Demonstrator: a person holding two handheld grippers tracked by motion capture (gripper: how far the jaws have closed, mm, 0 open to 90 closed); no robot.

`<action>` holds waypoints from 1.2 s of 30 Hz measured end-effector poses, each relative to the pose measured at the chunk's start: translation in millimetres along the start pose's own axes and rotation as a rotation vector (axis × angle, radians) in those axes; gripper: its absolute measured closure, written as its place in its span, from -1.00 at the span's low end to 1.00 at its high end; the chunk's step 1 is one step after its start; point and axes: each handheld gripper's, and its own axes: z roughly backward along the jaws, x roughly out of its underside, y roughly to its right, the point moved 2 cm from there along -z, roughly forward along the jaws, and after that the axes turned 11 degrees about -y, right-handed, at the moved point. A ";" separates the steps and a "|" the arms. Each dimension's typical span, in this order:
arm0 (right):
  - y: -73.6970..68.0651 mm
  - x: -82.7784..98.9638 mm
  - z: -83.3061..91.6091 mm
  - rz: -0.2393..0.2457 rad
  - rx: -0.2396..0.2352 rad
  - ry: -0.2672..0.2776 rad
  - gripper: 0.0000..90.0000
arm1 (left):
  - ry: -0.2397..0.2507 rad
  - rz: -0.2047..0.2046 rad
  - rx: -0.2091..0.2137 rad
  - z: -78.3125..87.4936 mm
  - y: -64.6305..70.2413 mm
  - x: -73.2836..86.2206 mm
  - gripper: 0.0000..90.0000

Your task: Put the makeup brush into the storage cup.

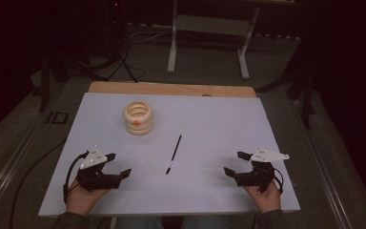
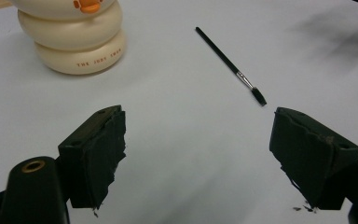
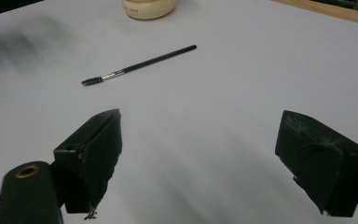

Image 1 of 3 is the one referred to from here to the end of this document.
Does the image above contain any black floor cable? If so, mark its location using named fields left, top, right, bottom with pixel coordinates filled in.
left=9, top=138, right=68, bottom=229

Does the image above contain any person's left hand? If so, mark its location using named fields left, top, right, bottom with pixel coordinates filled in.
left=66, top=179, right=110, bottom=217

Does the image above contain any black floor box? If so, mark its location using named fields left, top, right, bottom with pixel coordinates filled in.
left=45, top=111, right=70, bottom=125

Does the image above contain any white floor cable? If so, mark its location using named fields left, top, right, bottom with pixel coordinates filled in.
left=127, top=22, right=173, bottom=44

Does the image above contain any person's right hand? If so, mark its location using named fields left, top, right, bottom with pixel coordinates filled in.
left=243, top=180, right=282, bottom=214

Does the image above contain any white metal table frame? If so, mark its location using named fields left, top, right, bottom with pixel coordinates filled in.
left=167, top=0, right=297, bottom=81

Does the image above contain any person's leg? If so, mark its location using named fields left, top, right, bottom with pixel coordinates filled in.
left=113, top=216, right=164, bottom=229
left=180, top=215, right=230, bottom=229

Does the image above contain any metal floor rail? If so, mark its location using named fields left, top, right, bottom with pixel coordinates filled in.
left=0, top=104, right=58, bottom=220
left=289, top=97, right=355, bottom=229

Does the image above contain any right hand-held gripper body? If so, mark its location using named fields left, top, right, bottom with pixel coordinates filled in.
left=234, top=146, right=291, bottom=194

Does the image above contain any cream ribbed pen holder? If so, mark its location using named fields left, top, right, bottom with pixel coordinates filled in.
left=123, top=100, right=154, bottom=136

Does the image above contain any hand-held gripper cable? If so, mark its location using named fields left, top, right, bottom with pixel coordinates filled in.
left=62, top=151, right=90, bottom=205
left=272, top=167, right=285, bottom=196

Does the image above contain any wooden table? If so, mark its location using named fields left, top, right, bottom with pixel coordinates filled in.
left=88, top=81, right=257, bottom=98

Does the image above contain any black tripod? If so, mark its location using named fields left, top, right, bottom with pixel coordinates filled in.
left=105, top=0, right=140, bottom=84

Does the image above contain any person's right leg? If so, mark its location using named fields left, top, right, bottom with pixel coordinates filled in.
left=180, top=215, right=230, bottom=229

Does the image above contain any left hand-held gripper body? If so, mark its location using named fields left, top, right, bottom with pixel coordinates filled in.
left=75, top=145, right=122, bottom=193

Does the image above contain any black metal stand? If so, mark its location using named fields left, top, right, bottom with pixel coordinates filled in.
left=299, top=63, right=317, bottom=130
left=38, top=52, right=52, bottom=114

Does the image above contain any right hand-held gripper cable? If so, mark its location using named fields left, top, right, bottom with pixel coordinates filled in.
left=272, top=167, right=285, bottom=196

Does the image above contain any black pen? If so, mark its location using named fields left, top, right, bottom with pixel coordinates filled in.
left=165, top=135, right=183, bottom=176

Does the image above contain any person's left leg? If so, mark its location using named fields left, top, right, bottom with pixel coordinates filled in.
left=113, top=216, right=164, bottom=229

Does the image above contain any left hand-held gripper cable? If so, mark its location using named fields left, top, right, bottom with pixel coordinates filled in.
left=62, top=151, right=90, bottom=205

